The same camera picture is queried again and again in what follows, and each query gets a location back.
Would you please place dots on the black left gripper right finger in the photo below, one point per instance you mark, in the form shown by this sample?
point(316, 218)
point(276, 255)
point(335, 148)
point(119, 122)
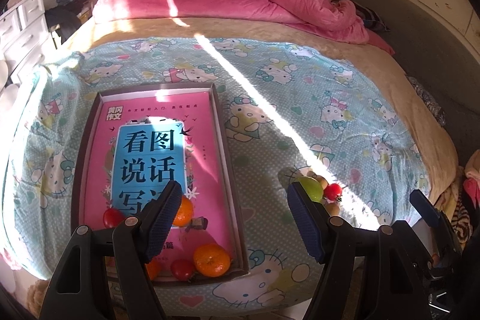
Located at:
point(396, 264)

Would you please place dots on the pink blanket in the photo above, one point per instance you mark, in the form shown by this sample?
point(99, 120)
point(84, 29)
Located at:
point(333, 20)

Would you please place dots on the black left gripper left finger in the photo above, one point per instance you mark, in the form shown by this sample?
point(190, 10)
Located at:
point(79, 288)

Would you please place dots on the striped clothes pile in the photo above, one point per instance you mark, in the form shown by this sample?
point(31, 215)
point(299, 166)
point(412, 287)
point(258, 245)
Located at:
point(460, 201)

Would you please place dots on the large red tomato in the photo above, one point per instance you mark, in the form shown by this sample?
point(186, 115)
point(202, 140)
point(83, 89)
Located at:
point(112, 218)

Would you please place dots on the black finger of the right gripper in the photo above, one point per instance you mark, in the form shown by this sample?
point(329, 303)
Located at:
point(437, 231)

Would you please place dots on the orange tangerine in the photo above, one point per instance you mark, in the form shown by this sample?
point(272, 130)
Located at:
point(184, 214)
point(211, 260)
point(153, 268)

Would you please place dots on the yellow-orange cherry tomato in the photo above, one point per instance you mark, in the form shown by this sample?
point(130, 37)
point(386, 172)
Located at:
point(332, 208)

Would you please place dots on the white drawer cabinet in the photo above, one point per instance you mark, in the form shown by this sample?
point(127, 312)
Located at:
point(25, 38)

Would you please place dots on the small red cherry tomato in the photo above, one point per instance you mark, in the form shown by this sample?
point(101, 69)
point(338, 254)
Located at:
point(333, 192)
point(183, 269)

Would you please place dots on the large green tomato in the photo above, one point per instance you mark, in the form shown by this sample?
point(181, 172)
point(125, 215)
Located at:
point(312, 187)

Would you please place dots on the dark green headboard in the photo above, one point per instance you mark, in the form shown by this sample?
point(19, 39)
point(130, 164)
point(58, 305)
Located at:
point(428, 51)

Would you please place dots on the small orange tomato behind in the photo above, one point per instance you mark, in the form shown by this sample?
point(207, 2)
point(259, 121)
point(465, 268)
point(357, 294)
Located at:
point(322, 181)

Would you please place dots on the hello kitty bed sheet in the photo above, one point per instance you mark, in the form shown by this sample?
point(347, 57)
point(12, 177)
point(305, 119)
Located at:
point(353, 129)

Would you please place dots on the pink book in tray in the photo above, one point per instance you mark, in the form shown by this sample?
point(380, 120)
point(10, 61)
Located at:
point(157, 162)

